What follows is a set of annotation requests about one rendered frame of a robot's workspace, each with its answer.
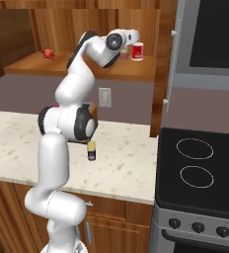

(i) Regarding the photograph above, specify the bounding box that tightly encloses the black stove knob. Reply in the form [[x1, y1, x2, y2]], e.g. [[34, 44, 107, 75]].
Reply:
[[216, 225, 229, 239], [191, 221, 205, 234], [168, 217, 182, 230]]

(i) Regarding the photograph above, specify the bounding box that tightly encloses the white wall outlet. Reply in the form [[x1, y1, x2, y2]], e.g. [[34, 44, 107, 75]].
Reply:
[[98, 87, 113, 109]]

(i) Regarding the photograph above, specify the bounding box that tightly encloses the blue can with yellow top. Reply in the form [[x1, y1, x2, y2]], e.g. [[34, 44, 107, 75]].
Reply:
[[87, 139, 99, 162]]

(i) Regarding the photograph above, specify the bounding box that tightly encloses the grey microwave handle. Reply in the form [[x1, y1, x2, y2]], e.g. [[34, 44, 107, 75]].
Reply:
[[162, 19, 182, 114]]

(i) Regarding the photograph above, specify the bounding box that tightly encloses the grey cabinet door handle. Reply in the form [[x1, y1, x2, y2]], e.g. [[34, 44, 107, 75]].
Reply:
[[85, 220, 93, 247]]

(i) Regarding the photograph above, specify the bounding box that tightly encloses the red can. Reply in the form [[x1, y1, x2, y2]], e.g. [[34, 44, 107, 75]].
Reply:
[[131, 42, 145, 62]]

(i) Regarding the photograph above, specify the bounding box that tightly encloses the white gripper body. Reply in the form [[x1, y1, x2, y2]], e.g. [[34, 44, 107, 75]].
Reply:
[[121, 29, 141, 47]]

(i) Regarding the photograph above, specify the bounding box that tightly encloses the tan green can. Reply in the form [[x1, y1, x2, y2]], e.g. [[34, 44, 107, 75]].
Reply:
[[118, 47, 131, 61]]

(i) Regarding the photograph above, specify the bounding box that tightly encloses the black and grey stove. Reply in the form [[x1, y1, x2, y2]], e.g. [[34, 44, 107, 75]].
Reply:
[[148, 126, 229, 253]]

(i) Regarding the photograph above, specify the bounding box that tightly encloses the wooden base cabinet door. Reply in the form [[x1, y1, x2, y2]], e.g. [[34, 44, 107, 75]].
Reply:
[[77, 214, 142, 253], [0, 179, 50, 253]]

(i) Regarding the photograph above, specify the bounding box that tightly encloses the open wooden wall cabinet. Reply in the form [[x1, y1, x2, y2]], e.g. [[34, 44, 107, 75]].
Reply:
[[3, 0, 162, 84]]

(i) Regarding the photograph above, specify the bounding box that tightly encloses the brown box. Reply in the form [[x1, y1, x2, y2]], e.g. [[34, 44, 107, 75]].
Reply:
[[82, 102, 99, 121]]

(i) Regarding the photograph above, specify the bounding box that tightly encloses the wooden drawer front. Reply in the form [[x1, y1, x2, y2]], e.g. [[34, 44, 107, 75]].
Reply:
[[13, 183, 127, 221]]

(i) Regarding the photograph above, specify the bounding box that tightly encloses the grey microwave oven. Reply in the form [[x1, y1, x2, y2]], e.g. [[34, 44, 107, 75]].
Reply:
[[167, 0, 229, 92]]

